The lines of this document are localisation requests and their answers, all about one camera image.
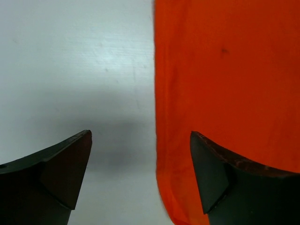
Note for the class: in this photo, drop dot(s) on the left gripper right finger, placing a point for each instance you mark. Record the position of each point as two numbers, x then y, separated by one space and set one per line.
235 190

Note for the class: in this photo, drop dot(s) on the orange t-shirt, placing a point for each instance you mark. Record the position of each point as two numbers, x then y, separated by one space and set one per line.
230 70

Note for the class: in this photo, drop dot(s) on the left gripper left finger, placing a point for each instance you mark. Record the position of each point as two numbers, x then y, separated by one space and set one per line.
43 188

